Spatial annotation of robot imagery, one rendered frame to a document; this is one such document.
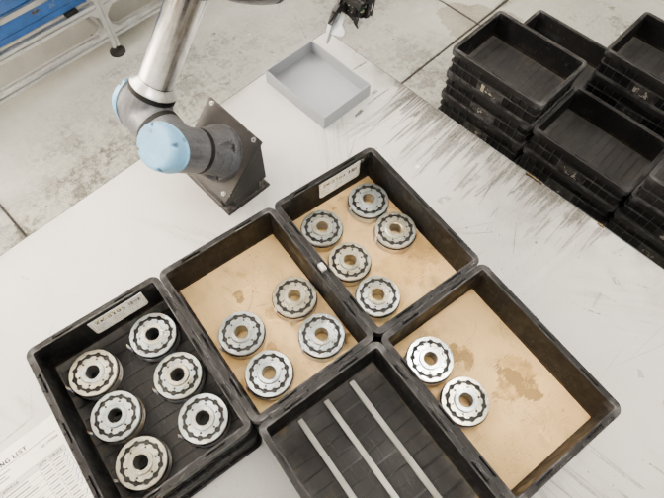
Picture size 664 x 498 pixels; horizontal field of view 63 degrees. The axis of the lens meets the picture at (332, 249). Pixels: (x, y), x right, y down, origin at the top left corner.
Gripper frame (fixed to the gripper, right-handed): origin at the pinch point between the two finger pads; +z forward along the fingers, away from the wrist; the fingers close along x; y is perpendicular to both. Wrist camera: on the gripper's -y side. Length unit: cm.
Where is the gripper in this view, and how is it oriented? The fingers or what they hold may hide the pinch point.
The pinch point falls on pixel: (340, 35)
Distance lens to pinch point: 175.2
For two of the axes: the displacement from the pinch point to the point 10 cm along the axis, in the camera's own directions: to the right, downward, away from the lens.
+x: 6.4, -5.3, 5.5
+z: -1.7, 6.1, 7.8
